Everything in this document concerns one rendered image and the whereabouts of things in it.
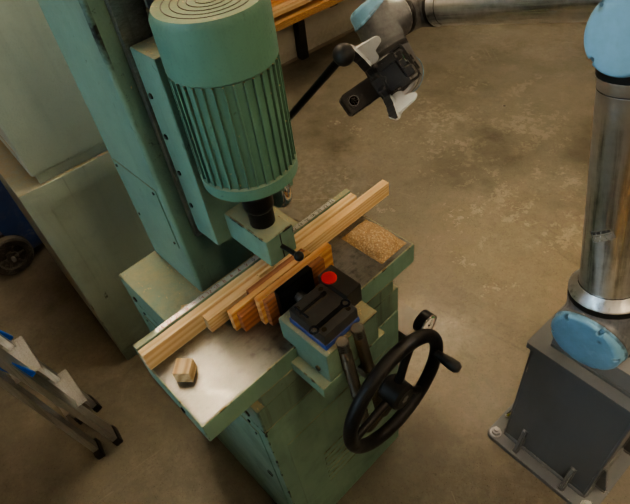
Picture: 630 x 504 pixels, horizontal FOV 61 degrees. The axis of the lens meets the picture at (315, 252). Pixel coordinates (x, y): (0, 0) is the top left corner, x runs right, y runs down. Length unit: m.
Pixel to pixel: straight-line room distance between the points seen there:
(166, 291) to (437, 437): 1.06
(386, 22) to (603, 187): 0.57
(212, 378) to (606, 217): 0.77
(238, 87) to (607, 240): 0.69
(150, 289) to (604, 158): 1.03
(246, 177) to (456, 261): 1.65
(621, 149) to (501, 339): 1.33
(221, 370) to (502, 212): 1.88
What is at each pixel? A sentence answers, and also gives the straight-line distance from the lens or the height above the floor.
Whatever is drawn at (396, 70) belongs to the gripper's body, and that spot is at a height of 1.28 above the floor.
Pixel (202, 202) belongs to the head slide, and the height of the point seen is 1.12.
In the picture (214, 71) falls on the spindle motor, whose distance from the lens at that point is 0.80.
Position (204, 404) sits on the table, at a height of 0.90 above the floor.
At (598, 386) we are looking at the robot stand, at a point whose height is 0.55.
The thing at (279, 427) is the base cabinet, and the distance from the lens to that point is 1.24.
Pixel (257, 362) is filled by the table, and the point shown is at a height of 0.90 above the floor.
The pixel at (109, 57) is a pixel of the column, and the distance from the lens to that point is 1.00.
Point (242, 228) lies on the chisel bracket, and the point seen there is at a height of 1.06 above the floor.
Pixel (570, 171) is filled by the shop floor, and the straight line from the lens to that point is 2.99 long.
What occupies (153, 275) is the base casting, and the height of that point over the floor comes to 0.80.
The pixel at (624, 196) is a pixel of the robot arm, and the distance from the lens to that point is 1.03.
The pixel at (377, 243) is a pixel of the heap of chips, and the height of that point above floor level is 0.92.
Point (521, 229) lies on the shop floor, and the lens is 2.62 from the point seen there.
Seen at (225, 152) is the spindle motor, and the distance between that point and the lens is 0.87.
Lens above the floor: 1.78
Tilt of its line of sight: 46 degrees down
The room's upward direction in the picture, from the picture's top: 9 degrees counter-clockwise
